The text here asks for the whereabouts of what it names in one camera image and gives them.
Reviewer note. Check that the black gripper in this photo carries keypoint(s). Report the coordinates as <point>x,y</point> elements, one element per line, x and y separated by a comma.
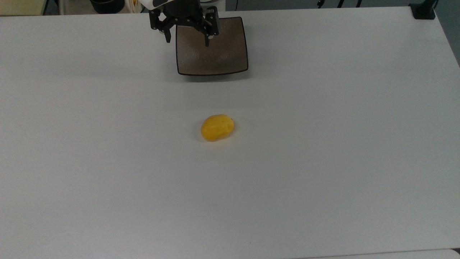
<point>183,12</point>

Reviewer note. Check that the yellow potato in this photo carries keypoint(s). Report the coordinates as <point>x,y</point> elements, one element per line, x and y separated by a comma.
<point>217,127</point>

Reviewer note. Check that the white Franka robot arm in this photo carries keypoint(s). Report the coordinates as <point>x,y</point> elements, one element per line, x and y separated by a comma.
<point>146,3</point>

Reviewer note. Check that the brown square ceramic plate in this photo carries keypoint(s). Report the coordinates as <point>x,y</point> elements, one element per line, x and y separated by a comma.
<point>215,54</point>

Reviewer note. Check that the black round bucket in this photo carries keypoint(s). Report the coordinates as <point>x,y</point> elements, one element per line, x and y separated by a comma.
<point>107,5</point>

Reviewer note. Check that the black chair base legs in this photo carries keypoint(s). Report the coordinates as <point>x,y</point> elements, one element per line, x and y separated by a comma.
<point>339,3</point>

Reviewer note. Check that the beige wooden board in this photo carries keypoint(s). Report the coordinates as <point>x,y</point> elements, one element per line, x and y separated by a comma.
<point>21,6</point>

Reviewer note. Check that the black table clamp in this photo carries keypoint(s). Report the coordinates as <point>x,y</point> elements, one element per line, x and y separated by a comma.
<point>423,10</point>

